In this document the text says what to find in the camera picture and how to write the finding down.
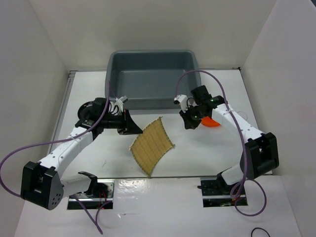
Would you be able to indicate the orange round plate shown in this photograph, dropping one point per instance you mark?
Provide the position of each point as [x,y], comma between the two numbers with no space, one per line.
[208,122]

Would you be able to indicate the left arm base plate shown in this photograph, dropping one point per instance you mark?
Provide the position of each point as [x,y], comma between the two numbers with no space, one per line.
[99,199]

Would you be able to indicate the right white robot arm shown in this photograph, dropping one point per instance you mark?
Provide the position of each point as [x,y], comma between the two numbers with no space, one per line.
[259,149]

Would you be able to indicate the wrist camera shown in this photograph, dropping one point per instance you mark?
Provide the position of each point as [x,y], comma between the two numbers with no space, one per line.
[116,107]
[181,100]

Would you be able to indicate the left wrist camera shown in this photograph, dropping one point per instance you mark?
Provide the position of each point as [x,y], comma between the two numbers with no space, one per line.
[116,107]

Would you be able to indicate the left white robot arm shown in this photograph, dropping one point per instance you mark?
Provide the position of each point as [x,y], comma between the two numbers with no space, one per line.
[41,181]

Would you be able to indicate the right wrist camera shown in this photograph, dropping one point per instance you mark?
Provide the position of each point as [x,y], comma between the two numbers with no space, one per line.
[181,100]

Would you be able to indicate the woven bamboo placemat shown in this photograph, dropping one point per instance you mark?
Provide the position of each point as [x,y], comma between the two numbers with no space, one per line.
[150,146]

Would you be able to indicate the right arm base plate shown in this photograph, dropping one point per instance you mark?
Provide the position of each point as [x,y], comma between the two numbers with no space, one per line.
[216,195]

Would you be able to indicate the grey plastic bin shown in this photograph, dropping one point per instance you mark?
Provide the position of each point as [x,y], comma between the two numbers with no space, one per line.
[150,79]

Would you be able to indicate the black round plate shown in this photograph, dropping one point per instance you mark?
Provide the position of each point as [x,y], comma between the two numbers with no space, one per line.
[85,112]

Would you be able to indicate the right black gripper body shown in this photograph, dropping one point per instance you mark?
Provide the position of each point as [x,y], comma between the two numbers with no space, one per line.
[196,110]

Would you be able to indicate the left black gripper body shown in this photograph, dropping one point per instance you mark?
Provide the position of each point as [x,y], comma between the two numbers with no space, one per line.
[114,122]

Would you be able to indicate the clear glass cup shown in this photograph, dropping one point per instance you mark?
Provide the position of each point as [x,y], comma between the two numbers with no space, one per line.
[243,115]

